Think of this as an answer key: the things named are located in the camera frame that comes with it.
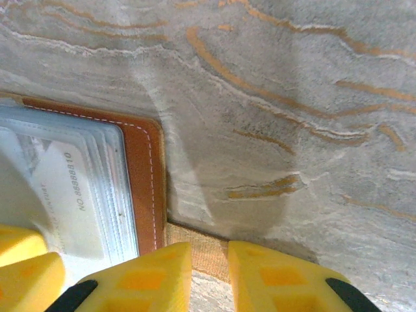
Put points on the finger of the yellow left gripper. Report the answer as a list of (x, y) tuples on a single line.
[(29, 286), (19, 243)]

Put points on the white card with printed number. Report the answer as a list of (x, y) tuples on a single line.
[(65, 188)]

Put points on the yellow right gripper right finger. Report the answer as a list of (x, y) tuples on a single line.
[(279, 286)]

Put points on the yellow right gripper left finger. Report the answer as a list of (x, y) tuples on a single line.
[(143, 279)]

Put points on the clear plastic card sleeves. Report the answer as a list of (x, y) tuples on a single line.
[(112, 162)]

